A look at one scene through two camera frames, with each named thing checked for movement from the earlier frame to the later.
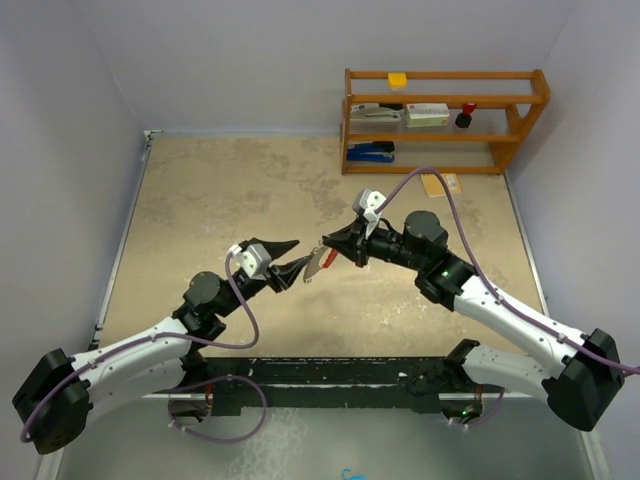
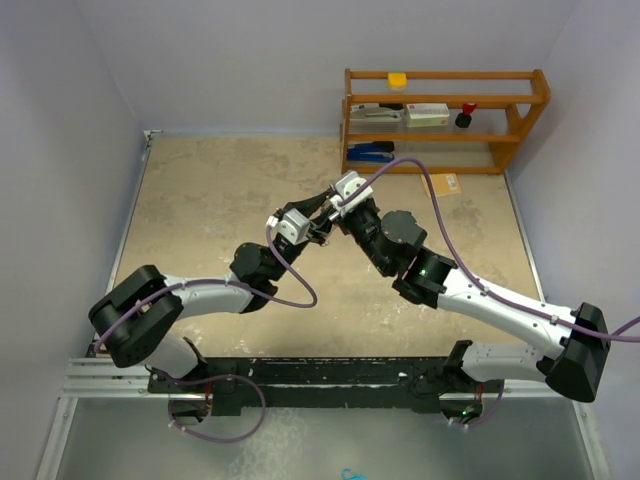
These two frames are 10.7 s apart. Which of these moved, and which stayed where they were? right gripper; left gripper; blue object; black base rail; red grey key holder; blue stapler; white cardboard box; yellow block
Moved: left gripper; right gripper; red grey key holder
Stayed: black base rail; blue stapler; blue object; white cardboard box; yellow block
